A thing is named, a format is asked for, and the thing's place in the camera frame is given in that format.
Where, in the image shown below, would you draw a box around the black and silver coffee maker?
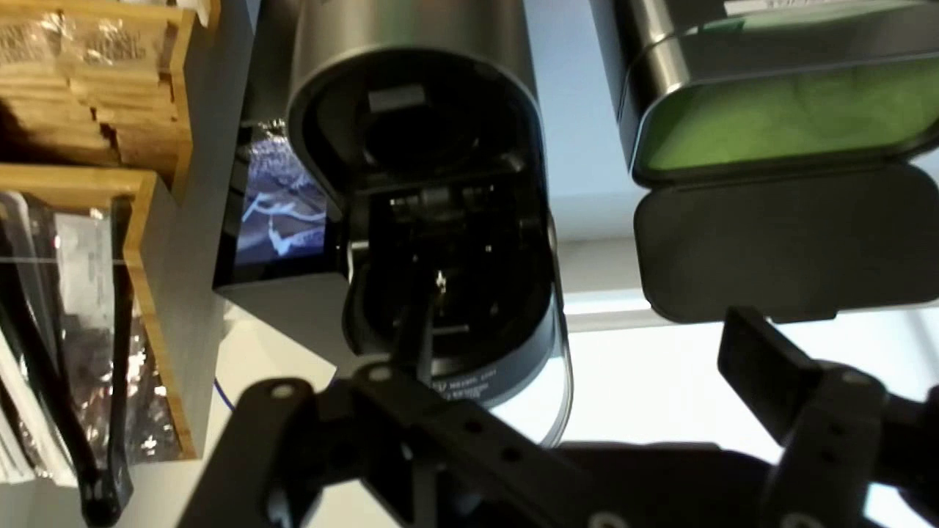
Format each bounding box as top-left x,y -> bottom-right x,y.
211,0 -> 547,376

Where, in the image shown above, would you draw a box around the foil tea packets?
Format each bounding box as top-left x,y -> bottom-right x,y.
39,206 -> 185,463

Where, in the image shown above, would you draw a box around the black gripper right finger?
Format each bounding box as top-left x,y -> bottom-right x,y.
716,305 -> 890,528

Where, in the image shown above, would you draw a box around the trash bin hinged lid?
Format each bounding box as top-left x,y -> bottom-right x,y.
632,159 -> 939,329

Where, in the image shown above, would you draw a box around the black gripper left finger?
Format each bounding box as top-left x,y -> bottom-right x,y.
180,274 -> 628,528

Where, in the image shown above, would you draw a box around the brown sugar packets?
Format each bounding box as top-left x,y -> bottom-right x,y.
0,8 -> 189,177

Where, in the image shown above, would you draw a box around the wooden condiment organizer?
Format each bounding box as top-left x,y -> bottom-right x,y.
0,0 -> 223,463

